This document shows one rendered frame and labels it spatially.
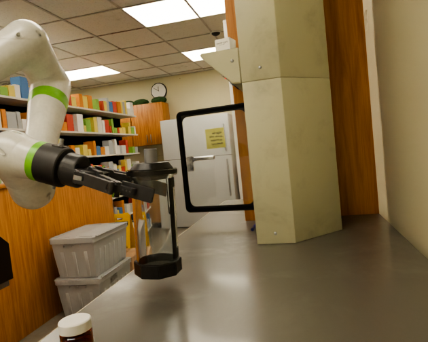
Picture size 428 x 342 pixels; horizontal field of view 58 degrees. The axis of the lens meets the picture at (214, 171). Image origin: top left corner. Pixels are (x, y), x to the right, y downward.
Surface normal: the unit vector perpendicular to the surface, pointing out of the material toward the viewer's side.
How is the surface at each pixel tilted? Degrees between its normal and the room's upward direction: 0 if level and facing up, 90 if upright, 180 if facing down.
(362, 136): 90
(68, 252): 95
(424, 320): 0
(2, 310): 90
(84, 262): 95
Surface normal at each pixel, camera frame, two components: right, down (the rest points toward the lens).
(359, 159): -0.22, 0.07
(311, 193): 0.53, -0.01
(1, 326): 0.97, -0.08
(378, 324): -0.10, -0.99
